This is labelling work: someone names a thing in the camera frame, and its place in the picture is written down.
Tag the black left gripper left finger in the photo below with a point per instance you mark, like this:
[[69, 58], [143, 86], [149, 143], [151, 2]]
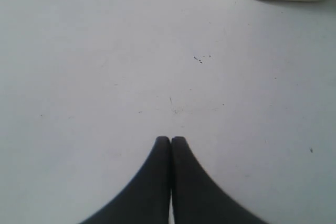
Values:
[[146, 198]]

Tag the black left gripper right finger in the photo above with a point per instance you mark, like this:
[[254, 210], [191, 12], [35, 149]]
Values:
[[196, 198]]

